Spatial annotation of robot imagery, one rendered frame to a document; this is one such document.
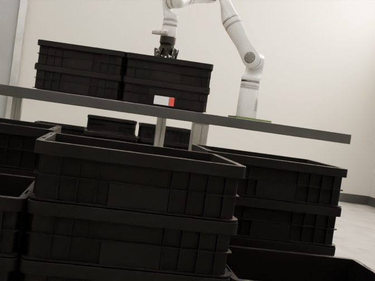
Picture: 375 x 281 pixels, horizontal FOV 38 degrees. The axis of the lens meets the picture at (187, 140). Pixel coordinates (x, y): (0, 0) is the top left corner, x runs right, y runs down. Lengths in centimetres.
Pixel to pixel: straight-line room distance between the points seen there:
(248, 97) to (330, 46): 366
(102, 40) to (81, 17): 31
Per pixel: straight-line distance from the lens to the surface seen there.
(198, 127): 214
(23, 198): 104
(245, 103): 265
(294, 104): 607
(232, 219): 107
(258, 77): 268
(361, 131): 638
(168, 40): 255
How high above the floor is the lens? 67
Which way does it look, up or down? 2 degrees down
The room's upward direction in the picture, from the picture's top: 8 degrees clockwise
